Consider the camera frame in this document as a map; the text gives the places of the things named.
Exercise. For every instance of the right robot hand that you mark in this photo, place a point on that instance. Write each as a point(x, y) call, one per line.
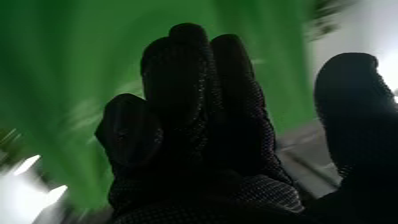
point(196, 140)

